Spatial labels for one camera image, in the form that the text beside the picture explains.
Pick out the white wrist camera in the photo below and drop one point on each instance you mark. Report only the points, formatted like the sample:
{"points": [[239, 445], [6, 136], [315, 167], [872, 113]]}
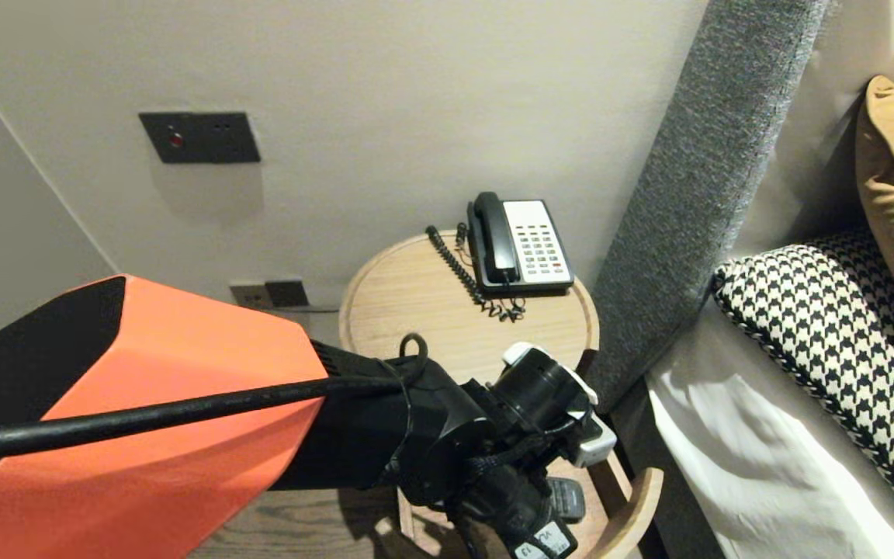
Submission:
{"points": [[598, 446]]}

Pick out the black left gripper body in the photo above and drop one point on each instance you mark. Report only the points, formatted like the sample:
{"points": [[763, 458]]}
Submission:
{"points": [[540, 388]]}

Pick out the round wooden bedside table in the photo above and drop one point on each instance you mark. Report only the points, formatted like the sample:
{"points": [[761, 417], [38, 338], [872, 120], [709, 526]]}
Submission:
{"points": [[633, 512]]}

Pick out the grey fabric headboard edge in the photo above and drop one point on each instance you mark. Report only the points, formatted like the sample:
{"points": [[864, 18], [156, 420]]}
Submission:
{"points": [[695, 194]]}

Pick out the black and white telephone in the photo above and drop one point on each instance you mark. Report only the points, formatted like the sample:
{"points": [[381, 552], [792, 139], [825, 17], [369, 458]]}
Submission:
{"points": [[536, 248]]}

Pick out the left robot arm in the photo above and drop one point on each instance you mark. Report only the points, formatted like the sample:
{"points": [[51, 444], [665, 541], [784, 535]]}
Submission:
{"points": [[144, 497]]}

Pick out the black white houndstooth pillow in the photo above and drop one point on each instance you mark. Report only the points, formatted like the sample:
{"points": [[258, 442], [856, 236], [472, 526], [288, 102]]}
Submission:
{"points": [[843, 341]]}

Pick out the beige wall socket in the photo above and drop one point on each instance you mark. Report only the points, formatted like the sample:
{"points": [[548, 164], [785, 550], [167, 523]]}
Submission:
{"points": [[251, 293]]}

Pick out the dark wall switch panel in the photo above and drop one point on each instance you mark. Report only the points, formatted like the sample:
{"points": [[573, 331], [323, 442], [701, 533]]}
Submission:
{"points": [[206, 138]]}

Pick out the black telephone handset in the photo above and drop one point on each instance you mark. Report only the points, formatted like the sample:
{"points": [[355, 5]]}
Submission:
{"points": [[496, 241]]}

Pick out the beige padded headboard panel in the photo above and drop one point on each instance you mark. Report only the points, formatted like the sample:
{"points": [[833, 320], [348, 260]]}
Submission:
{"points": [[804, 116]]}

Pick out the black tv remote control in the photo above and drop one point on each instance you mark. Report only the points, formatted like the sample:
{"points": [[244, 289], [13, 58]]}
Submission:
{"points": [[569, 497]]}

